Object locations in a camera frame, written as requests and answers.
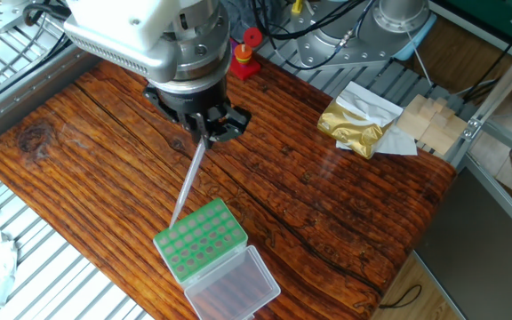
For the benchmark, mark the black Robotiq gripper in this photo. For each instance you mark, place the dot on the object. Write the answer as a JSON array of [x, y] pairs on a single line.
[[194, 102]]

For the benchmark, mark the clear large pipette tip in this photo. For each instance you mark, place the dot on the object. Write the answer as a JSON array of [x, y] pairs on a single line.
[[188, 184]]

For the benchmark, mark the green pipette tip rack box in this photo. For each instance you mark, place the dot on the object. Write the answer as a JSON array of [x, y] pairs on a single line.
[[198, 240]]

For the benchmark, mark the clear plastic box lid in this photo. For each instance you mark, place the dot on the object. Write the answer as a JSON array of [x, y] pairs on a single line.
[[234, 289]]

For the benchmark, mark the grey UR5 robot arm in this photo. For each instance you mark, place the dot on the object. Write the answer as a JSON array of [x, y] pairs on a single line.
[[402, 18]]

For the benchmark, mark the red wooden peg toy base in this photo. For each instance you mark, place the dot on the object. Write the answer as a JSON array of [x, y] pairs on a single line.
[[245, 70]]

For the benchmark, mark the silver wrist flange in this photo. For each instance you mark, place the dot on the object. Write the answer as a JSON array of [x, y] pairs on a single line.
[[202, 49]]

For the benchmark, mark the glossy wood-grain board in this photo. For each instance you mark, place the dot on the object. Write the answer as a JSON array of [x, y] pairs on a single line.
[[282, 200]]

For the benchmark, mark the grey crumpled cloth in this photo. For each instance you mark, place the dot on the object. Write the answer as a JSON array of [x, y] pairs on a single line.
[[242, 13]]

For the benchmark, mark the gold tissue pack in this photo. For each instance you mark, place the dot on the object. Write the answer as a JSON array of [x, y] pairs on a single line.
[[349, 129]]

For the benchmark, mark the white wrist adapter box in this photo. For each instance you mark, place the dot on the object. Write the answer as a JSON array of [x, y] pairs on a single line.
[[118, 31]]

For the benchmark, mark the wooden block puzzle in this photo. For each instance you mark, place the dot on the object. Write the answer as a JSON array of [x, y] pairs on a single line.
[[434, 129]]

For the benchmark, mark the perforated aluminium plate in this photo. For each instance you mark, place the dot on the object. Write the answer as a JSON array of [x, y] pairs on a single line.
[[7, 13]]

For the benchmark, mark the grey flat panel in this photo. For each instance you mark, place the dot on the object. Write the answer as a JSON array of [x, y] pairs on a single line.
[[482, 258]]

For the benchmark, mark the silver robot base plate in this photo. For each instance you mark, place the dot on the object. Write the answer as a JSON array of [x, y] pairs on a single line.
[[322, 49]]

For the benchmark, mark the aluminium frame post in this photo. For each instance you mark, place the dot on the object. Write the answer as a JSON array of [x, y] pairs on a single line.
[[500, 98]]

